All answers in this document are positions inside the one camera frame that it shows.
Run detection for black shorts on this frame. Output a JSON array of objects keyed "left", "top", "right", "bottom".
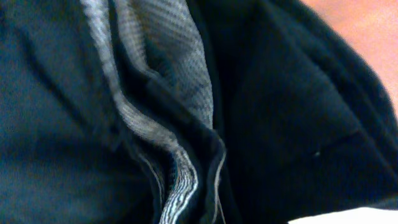
[{"left": 1, "top": 0, "right": 397, "bottom": 224}]

